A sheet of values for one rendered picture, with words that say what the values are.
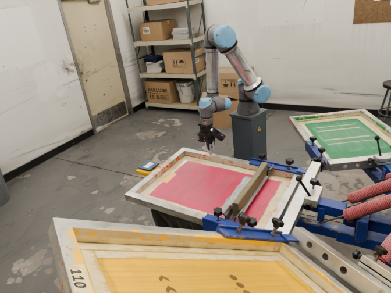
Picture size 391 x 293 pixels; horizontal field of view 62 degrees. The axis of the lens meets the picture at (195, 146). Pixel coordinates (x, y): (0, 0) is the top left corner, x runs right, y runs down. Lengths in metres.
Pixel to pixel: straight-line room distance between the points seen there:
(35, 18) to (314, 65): 3.99
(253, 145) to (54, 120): 3.62
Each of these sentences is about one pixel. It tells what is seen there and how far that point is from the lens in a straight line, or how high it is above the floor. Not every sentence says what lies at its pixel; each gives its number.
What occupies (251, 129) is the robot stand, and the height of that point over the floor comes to 1.12.
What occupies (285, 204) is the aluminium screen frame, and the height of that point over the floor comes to 1.00.
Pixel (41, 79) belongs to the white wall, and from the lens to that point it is 5.10.
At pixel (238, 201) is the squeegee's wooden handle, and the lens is 1.52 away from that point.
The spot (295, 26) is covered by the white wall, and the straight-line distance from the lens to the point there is 5.31.
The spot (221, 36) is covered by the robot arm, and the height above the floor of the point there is 1.74.
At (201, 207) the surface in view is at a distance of 1.67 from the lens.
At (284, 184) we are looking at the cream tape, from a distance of 1.83.
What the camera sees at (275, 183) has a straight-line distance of 1.83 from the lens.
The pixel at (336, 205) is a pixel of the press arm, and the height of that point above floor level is 1.04.
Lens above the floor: 1.97
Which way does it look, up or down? 25 degrees down
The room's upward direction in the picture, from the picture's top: 8 degrees counter-clockwise
